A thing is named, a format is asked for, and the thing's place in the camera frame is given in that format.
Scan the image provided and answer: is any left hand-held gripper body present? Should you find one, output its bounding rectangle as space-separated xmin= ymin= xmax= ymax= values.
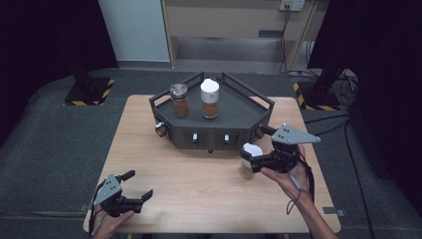
xmin=93 ymin=174 xmax=144 ymax=219

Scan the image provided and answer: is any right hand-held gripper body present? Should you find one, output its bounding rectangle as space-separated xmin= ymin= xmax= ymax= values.
xmin=249 ymin=122 xmax=322 ymax=174

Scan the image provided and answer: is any white lid spice jar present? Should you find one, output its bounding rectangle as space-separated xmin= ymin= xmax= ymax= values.
xmin=199 ymin=78 xmax=221 ymax=120
xmin=239 ymin=142 xmax=265 ymax=180

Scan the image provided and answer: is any black corner shelf rack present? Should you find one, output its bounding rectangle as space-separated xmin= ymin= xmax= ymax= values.
xmin=148 ymin=71 xmax=276 ymax=154

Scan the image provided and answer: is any silver lid spice jar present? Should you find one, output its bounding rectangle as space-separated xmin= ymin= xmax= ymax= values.
xmin=169 ymin=83 xmax=190 ymax=120

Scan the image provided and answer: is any person's left hand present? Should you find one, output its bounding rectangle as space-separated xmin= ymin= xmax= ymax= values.
xmin=89 ymin=205 xmax=135 ymax=239

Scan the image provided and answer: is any person's right hand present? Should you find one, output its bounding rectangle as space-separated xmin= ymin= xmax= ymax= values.
xmin=260 ymin=143 xmax=316 ymax=205

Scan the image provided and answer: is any black stand with striped base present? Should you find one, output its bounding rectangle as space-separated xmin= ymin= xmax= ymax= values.
xmin=292 ymin=64 xmax=346 ymax=112
xmin=63 ymin=49 xmax=115 ymax=108

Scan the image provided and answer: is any grey tape piece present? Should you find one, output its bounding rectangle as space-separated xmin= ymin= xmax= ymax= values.
xmin=321 ymin=206 xmax=346 ymax=218

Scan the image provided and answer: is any wooden cabinet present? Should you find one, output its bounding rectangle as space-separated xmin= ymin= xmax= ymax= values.
xmin=160 ymin=0 xmax=330 ymax=73

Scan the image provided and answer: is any black curtain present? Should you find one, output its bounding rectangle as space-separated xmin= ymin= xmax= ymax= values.
xmin=0 ymin=0 xmax=119 ymax=147
xmin=307 ymin=0 xmax=422 ymax=207

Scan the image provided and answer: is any white panel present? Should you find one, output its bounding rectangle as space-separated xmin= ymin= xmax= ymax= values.
xmin=98 ymin=0 xmax=171 ymax=64

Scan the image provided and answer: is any left hand-held gripper cable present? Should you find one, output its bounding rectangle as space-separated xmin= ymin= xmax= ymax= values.
xmin=88 ymin=180 xmax=107 ymax=239

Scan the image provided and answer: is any hand-held gripper cable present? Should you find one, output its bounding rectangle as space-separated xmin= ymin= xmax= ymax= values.
xmin=88 ymin=180 xmax=107 ymax=239
xmin=285 ymin=155 xmax=317 ymax=216

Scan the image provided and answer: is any right hand-held gripper cable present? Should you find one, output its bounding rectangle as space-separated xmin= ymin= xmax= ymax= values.
xmin=285 ymin=155 xmax=317 ymax=216

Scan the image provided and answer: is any bundle of black floor cables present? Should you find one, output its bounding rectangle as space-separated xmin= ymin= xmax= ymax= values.
xmin=329 ymin=70 xmax=360 ymax=108

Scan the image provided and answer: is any black floor cable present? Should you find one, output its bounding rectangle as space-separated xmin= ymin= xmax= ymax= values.
xmin=304 ymin=114 xmax=376 ymax=239

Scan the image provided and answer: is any black socket cable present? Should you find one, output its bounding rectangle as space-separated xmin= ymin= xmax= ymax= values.
xmin=278 ymin=5 xmax=293 ymax=75

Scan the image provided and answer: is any white wall socket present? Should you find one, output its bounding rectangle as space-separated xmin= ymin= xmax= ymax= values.
xmin=279 ymin=0 xmax=306 ymax=13

